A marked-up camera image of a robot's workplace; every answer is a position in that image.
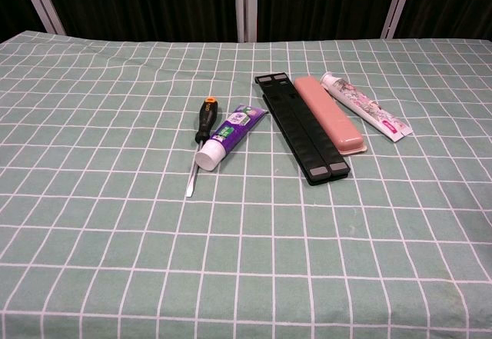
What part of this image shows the purple toothpaste tube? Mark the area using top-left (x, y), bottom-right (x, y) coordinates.
top-left (194, 103), bottom-right (269, 171)

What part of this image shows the white pink floral toothpaste tube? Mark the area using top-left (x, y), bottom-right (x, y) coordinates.
top-left (320, 71), bottom-right (414, 144)

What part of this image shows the black orange handled screwdriver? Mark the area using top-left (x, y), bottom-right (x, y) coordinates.
top-left (185, 97), bottom-right (219, 198)

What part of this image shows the green white checked tablecloth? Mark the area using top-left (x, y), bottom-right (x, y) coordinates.
top-left (0, 29), bottom-right (492, 339)

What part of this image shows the pink plastic case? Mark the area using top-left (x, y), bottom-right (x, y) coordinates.
top-left (294, 76), bottom-right (369, 158)

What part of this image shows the white metal frame post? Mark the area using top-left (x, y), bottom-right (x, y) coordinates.
top-left (15, 0), bottom-right (67, 35)
top-left (380, 0), bottom-right (419, 40)
top-left (234, 0), bottom-right (258, 44)

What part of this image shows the dark curtain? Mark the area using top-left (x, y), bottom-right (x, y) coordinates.
top-left (0, 0), bottom-right (492, 44)

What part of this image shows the black folding laptop stand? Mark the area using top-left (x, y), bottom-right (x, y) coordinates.
top-left (254, 72), bottom-right (351, 188)

